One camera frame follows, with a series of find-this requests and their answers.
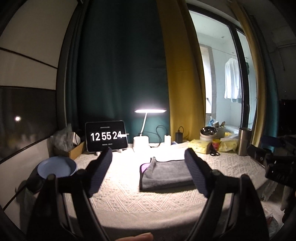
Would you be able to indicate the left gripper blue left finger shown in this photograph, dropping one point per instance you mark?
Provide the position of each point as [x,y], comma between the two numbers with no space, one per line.
[96,171]

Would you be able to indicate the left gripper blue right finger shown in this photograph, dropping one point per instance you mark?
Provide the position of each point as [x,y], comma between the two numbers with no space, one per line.
[200,172]

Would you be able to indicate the purple and grey towel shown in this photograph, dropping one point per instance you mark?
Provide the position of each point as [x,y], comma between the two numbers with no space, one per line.
[156,176]

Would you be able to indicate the person's hand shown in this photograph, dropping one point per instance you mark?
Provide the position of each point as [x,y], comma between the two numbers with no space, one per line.
[142,237]

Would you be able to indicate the black scissors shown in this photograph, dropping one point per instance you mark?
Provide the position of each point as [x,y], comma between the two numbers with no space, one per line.
[213,152]

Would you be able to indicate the yellow tissue pack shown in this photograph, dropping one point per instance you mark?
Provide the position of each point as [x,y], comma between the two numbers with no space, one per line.
[200,146]

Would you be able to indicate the tablet showing clock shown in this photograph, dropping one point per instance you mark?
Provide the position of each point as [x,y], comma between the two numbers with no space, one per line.
[101,134]

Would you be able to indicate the red yellow can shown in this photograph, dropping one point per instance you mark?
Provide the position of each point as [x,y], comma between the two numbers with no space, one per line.
[216,143]

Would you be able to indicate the yellow wet wipes pack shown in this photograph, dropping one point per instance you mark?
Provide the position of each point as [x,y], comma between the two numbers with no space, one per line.
[228,144]

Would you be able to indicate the blue plate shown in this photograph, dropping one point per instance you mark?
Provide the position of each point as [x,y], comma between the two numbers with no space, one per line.
[59,166]

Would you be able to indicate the stacked bowls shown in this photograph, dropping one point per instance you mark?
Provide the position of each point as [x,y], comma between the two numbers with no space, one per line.
[208,133]

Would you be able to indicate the metal tumbler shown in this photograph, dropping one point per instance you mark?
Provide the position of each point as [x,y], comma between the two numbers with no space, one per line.
[243,141]

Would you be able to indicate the black power bank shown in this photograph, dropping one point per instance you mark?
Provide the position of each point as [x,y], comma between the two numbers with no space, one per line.
[179,135]

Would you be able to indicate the crumpled plastic bag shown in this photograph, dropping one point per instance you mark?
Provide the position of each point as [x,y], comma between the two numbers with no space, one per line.
[65,139]

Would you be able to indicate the cardboard box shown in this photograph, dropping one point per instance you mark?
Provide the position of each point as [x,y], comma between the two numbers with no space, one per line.
[72,154]

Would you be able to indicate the white desk lamp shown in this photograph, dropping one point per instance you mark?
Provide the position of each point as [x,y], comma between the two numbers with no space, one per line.
[141,141]

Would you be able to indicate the white hanging shirt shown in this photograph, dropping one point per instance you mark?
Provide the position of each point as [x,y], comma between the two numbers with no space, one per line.
[232,81]

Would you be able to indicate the yellow curtain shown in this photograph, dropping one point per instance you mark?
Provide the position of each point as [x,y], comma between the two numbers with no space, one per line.
[184,66]

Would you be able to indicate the dark green curtain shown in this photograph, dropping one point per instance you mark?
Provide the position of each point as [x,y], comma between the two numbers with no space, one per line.
[117,64]

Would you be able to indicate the white charger with cable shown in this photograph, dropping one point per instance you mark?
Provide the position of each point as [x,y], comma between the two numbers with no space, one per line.
[167,137]

